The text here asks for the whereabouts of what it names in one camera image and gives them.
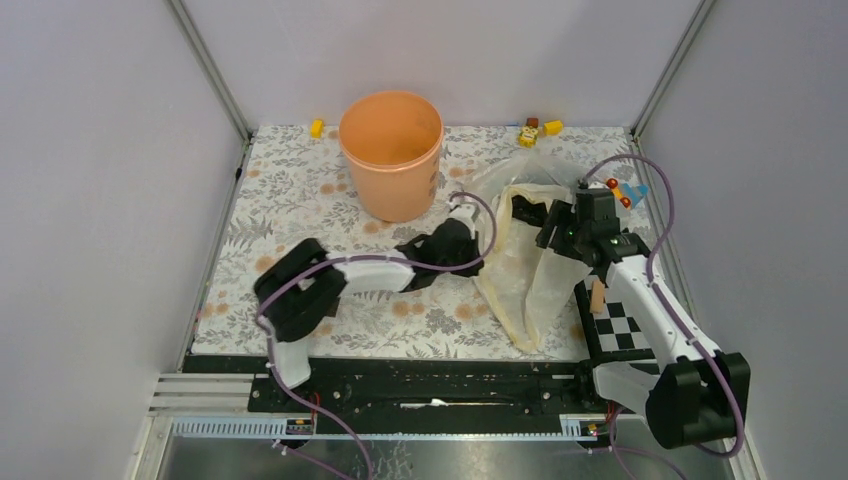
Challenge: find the yellow toy block left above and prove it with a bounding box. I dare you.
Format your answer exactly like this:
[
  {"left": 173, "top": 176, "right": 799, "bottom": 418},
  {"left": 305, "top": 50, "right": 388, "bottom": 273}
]
[{"left": 309, "top": 119, "right": 325, "bottom": 139}]

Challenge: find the yellow toy block right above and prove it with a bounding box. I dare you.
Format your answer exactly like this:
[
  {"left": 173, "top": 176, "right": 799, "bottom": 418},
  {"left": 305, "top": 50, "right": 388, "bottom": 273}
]
[{"left": 542, "top": 120, "right": 564, "bottom": 136}]

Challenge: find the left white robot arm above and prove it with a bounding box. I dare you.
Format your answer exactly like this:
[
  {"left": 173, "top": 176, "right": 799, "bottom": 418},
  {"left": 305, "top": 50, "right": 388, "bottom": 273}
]
[{"left": 253, "top": 195, "right": 491, "bottom": 411}]

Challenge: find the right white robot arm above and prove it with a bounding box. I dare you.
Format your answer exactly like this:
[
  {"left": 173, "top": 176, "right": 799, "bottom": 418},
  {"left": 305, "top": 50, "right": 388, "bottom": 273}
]
[{"left": 506, "top": 186, "right": 751, "bottom": 449}]

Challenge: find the black plastic trash bag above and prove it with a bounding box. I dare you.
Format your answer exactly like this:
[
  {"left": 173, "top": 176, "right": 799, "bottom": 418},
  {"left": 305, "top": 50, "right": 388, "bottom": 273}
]
[{"left": 396, "top": 218, "right": 484, "bottom": 278}]

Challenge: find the purple cable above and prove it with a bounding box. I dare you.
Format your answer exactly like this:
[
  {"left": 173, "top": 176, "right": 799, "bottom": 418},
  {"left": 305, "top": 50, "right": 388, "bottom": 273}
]
[
  {"left": 582, "top": 154, "right": 747, "bottom": 480},
  {"left": 256, "top": 191, "right": 498, "bottom": 480}
]

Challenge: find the blue toy piece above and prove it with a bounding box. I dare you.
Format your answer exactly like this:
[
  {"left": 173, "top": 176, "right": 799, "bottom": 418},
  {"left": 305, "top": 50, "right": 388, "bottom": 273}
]
[{"left": 627, "top": 185, "right": 649, "bottom": 208}]

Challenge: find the white translucent trash bag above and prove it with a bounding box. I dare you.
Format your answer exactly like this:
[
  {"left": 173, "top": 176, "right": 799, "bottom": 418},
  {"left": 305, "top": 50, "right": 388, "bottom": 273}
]
[{"left": 463, "top": 153, "right": 589, "bottom": 353}]

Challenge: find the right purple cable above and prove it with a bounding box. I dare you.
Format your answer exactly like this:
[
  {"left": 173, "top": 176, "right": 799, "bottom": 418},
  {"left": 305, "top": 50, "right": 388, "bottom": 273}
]
[{"left": 582, "top": 154, "right": 747, "bottom": 480}]

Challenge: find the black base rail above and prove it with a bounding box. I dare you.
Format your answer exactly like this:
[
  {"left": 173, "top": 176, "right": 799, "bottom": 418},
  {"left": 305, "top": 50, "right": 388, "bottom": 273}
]
[{"left": 182, "top": 355, "right": 614, "bottom": 437}]

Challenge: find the yellow red toy car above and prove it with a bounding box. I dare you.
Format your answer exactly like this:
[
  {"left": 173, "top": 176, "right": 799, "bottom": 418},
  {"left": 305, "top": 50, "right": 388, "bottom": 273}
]
[{"left": 605, "top": 178, "right": 632, "bottom": 209}]

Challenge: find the small wooden block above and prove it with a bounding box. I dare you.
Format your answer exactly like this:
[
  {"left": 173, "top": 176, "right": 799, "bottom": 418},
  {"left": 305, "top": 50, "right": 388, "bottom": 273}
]
[{"left": 590, "top": 278, "right": 606, "bottom": 315}]

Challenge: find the floral patterned table mat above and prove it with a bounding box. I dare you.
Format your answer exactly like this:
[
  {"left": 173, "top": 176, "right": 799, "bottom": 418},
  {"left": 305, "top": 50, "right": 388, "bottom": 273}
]
[{"left": 190, "top": 126, "right": 650, "bottom": 372}]

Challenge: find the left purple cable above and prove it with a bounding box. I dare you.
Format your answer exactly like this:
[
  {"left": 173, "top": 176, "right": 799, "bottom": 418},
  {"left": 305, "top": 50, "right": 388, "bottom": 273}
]
[{"left": 256, "top": 191, "right": 498, "bottom": 480}]

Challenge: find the orange plastic trash bin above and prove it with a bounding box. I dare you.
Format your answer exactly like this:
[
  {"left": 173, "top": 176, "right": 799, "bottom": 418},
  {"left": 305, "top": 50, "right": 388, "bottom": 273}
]
[{"left": 338, "top": 91, "right": 444, "bottom": 223}]

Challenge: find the yellow toy block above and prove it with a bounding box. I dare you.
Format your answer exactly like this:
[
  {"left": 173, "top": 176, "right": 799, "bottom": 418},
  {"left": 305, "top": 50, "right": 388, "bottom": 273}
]
[
  {"left": 309, "top": 119, "right": 325, "bottom": 139},
  {"left": 542, "top": 120, "right": 564, "bottom": 136}
]

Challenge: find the black white checkerboard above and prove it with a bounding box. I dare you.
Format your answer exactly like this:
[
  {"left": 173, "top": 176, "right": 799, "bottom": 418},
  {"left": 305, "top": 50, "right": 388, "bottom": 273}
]
[{"left": 574, "top": 276, "right": 655, "bottom": 362}]

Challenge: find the yellow monkey toy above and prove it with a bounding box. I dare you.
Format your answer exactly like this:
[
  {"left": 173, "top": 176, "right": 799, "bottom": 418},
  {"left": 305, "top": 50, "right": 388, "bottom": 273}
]
[{"left": 517, "top": 125, "right": 538, "bottom": 148}]

